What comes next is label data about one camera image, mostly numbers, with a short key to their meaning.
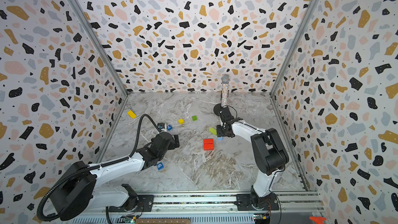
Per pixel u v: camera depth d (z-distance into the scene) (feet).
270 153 1.61
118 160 1.71
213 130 3.30
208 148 3.09
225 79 2.81
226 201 2.49
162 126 2.53
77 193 1.34
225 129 2.36
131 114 3.49
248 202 2.42
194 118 3.50
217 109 3.70
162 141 2.13
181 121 3.45
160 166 2.76
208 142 3.13
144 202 2.41
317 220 2.30
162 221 2.21
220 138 3.18
